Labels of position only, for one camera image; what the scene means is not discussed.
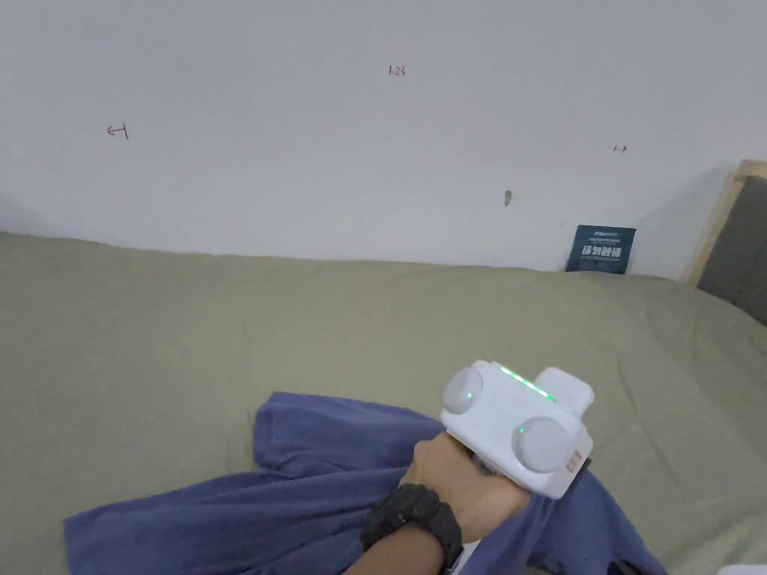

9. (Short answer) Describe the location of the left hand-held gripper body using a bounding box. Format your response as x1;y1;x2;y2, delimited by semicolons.
439;359;596;501

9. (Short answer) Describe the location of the bed with pale green sheet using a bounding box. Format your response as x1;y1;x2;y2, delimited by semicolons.
0;230;767;575

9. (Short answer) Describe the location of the person's left forearm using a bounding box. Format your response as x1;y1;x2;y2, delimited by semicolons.
326;482;467;575

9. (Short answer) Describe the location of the dark blue shirt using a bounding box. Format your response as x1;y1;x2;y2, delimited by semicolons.
62;392;669;575

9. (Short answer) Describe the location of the grey padded headboard wooden frame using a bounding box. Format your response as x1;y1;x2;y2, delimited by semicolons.
679;158;767;327

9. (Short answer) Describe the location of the dark blue printed card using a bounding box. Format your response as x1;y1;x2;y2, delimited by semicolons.
565;225;637;276

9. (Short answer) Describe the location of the person's left hand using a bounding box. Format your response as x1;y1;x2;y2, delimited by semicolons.
398;431;533;544

